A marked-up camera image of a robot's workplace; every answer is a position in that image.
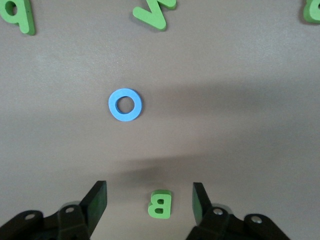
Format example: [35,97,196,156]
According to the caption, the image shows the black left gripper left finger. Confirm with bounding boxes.
[0,180,108,240]

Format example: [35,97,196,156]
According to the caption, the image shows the blue foam letter O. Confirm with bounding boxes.
[107,87,142,123]

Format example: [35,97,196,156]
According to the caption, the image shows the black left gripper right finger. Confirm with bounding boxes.
[186,182,292,240]

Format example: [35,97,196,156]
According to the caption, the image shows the green foam letter N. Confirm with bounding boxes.
[131,0,177,32]

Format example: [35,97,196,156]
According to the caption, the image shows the green foam letter P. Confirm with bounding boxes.
[0,0,36,36]

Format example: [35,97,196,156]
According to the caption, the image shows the brown table cover sheet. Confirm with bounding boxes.
[0,0,320,240]

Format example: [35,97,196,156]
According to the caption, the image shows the green foam letter u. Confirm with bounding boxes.
[302,0,320,25]

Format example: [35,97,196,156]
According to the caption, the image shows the green foam letter B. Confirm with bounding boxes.
[147,189,173,220]

